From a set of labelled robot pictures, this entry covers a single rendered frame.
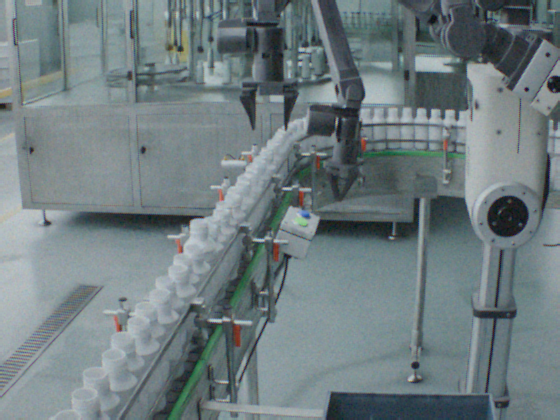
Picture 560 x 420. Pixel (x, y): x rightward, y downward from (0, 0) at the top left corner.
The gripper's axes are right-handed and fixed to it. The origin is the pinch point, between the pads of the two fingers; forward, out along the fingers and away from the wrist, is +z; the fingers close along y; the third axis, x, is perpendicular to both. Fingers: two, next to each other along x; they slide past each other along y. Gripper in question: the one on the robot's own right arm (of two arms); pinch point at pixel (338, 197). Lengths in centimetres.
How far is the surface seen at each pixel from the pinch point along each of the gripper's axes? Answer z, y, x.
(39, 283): 147, -139, -226
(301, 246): 11.8, 6.3, -5.0
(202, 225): 1.0, 35.6, -15.3
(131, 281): 140, -169, -177
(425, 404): 21, 42, 39
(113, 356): 4, 84, -1
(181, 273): 4, 53, -9
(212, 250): 5.9, 35.2, -12.7
